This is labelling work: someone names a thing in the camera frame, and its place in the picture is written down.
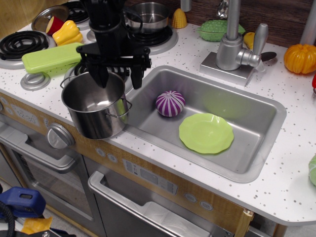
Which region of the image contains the silver sink basin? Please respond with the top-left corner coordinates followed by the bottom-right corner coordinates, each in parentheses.
top-left (126, 66), bottom-right (286, 183)

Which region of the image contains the black rear right burner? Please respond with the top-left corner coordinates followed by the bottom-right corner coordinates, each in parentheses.
top-left (125, 26), bottom-right (178, 56)

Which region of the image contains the silver rear stove knob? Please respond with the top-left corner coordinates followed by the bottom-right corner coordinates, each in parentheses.
top-left (86, 30), bottom-right (96, 42)

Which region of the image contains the silver stove knob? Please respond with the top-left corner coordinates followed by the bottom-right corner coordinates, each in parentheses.
top-left (86, 30), bottom-right (96, 42)
top-left (20, 72), bottom-right (50, 91)

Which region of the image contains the black cable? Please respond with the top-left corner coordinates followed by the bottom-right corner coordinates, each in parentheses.
top-left (0, 201), bottom-right (15, 237)

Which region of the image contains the steel pot lid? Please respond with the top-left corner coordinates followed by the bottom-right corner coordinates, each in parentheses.
top-left (31, 5), bottom-right (69, 32)

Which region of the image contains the black left front burner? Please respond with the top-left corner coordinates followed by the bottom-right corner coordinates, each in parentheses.
top-left (0, 31), bottom-right (56, 70)

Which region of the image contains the orange toy pumpkin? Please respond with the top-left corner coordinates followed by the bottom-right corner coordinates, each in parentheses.
top-left (283, 44), bottom-right (316, 74)

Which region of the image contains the large steel pot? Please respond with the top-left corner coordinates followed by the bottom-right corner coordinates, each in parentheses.
top-left (62, 72), bottom-right (132, 140)

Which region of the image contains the silver oven dial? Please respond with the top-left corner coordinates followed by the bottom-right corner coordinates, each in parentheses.
top-left (46, 123), bottom-right (75, 150)

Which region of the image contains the small steel saucepan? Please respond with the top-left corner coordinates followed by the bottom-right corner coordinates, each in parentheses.
top-left (124, 2), bottom-right (170, 34)

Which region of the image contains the green plastic cutting board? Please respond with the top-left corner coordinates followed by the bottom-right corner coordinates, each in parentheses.
top-left (22, 42), bottom-right (83, 74)

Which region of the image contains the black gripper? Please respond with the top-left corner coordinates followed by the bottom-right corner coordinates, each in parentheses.
top-left (76, 22), bottom-right (151, 89)

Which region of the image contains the black rear left burner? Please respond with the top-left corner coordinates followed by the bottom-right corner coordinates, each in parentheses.
top-left (63, 0), bottom-right (89, 30)

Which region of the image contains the green toy bitter gourd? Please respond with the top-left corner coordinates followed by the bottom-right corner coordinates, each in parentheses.
top-left (197, 20), bottom-right (245, 41)

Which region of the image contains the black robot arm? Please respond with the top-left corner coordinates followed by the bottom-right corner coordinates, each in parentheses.
top-left (76, 0), bottom-right (151, 89)

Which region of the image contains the silver toy faucet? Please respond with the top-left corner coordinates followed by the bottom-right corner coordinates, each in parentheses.
top-left (199, 0), bottom-right (269, 86)

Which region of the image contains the green toy cabbage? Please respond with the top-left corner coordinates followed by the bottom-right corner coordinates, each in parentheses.
top-left (308, 155), bottom-right (316, 186)

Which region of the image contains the dishwasher door with handle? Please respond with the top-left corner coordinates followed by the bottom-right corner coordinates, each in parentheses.
top-left (88, 171), bottom-right (234, 237)

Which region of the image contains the purple white striped ball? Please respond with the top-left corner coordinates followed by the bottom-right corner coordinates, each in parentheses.
top-left (156, 90), bottom-right (186, 118)

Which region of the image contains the yellow toy corn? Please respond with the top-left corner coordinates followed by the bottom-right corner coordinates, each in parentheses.
top-left (171, 8), bottom-right (187, 29)

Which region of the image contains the oven door with handle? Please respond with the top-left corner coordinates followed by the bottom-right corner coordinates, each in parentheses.
top-left (0, 115), bottom-right (104, 237)

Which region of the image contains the green plastic plate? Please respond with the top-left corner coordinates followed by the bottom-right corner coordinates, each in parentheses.
top-left (179, 113), bottom-right (234, 154)

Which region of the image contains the yellow toy bell pepper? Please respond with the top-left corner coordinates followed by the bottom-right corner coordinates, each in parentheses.
top-left (52, 20), bottom-right (83, 46)

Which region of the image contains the red toy apple half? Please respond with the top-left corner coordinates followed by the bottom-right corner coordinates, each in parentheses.
top-left (45, 16), bottom-right (64, 36)

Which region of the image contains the red toy at edge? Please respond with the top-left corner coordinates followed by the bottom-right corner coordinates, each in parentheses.
top-left (312, 75), bottom-right (316, 95)

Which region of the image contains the blue clamp tool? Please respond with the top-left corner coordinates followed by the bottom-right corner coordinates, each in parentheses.
top-left (0, 187), bottom-right (46, 218)

